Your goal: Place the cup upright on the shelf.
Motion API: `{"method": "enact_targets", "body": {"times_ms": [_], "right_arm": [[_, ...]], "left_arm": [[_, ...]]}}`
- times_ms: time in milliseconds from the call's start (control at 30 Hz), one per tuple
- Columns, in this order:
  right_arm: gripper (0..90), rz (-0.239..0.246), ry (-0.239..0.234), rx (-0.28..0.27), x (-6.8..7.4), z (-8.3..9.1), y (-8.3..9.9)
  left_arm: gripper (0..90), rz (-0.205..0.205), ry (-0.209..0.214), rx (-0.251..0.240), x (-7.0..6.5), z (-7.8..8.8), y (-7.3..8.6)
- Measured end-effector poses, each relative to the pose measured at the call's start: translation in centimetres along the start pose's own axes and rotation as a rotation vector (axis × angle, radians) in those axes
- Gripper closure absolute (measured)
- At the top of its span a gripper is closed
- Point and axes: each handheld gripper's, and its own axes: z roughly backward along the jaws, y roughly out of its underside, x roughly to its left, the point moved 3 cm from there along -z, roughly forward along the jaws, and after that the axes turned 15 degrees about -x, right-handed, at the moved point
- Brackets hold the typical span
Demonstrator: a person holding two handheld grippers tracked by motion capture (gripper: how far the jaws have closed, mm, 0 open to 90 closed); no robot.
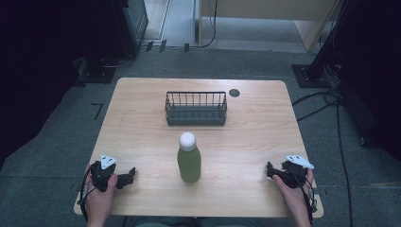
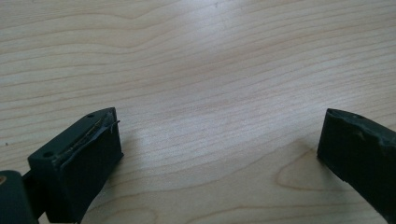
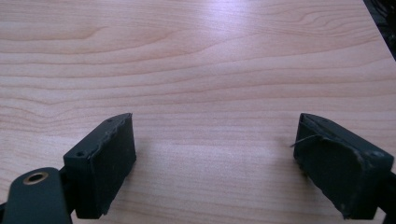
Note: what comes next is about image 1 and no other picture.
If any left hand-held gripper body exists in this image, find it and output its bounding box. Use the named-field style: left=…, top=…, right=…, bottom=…
left=90, top=153, right=118, bottom=193

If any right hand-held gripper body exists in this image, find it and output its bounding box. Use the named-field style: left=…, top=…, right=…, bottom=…
left=280, top=154, right=315, bottom=189

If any person's right hand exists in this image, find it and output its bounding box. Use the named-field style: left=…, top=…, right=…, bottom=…
left=271, top=167, right=316, bottom=218

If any person's left hand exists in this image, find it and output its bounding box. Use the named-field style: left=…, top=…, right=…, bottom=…
left=84, top=163, right=119, bottom=221

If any green juice bottle white cap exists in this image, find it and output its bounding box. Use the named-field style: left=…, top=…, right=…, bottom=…
left=176, top=131, right=202, bottom=184

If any person's dark clothing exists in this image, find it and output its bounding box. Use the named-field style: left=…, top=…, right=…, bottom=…
left=131, top=216, right=263, bottom=227

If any black stand with square base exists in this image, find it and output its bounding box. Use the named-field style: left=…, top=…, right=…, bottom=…
left=290, top=0, right=356, bottom=89
left=78, top=56, right=117, bottom=85

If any dark curtain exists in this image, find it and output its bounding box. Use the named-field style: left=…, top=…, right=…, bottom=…
left=0, top=0, right=114, bottom=169
left=334, top=0, right=401, bottom=163

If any dark equipment cabinet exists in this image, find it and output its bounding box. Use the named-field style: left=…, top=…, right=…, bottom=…
left=108, top=0, right=149, bottom=61

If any light wooden cabinet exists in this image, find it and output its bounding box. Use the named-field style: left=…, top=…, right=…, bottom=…
left=198, top=0, right=343, bottom=53

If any left hand-held gripper black cable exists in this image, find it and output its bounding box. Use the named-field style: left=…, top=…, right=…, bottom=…
left=77, top=164, right=97, bottom=222

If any hand-held gripper black cable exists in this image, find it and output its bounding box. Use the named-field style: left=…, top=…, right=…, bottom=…
left=77, top=164, right=97, bottom=222
left=291, top=171, right=319, bottom=225

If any right hand-held gripper black cable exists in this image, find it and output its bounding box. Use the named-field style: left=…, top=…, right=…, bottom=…
left=291, top=171, right=319, bottom=225

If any black floor cable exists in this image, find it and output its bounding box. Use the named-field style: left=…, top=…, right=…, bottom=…
left=291, top=87, right=355, bottom=227

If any black wire basket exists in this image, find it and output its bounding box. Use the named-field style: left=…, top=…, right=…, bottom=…
left=164, top=91, right=229, bottom=127

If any thin black hanging cable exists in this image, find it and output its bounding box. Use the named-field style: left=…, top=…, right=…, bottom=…
left=200, top=0, right=219, bottom=49

